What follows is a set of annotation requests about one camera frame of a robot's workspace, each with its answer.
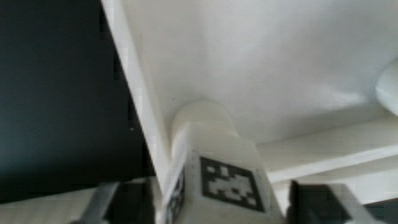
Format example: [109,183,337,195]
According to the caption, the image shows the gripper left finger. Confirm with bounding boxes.
[72,179,155,224]

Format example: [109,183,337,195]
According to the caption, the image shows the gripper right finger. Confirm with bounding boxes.
[287,181,386,224]

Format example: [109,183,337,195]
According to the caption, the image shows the white table leg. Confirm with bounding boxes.
[157,100,285,224]

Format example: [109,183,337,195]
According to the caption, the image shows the white square tabletop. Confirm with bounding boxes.
[100,0,398,203]

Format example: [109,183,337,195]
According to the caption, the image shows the white U-shaped obstacle fence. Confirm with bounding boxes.
[0,185,100,224]

